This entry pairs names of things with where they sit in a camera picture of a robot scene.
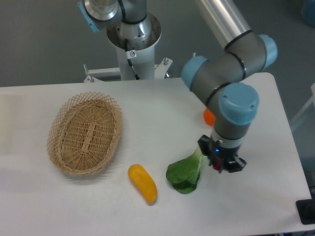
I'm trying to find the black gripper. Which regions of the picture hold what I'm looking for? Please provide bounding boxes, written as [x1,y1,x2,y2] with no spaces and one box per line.
[198,135,246,173]

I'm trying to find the purple sweet potato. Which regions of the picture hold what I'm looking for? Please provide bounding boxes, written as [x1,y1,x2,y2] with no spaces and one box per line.
[213,159,221,171]

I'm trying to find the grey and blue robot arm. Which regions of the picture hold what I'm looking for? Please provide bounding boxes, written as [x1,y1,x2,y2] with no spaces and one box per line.
[78,0,278,173]

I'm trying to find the woven wicker basket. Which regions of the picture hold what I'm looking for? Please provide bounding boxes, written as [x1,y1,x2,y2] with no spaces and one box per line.
[47,92,123,176]

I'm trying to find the green bok choy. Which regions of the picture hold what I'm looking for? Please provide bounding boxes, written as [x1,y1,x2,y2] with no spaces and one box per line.
[166,147,206,194]

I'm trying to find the orange tangerine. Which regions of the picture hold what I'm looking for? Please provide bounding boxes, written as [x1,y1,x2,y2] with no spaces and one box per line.
[203,108,216,126]

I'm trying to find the yellow toy pepper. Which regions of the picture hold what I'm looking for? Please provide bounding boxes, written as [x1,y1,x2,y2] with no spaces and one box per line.
[127,164,158,205]

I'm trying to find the black device at table edge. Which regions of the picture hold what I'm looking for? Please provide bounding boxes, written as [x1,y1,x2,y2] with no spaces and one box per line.
[296,199,315,225]

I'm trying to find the blue object top right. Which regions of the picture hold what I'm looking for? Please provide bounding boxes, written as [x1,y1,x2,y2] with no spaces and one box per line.
[301,0,315,27]

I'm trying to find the white metal frame bracket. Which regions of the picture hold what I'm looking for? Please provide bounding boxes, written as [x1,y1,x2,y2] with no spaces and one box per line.
[84,50,172,82]

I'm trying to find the white frame at right edge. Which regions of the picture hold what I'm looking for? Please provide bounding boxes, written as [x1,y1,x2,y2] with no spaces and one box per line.
[290,84,315,127]

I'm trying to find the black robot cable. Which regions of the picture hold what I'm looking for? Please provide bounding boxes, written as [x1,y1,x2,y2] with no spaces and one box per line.
[124,38,141,81]

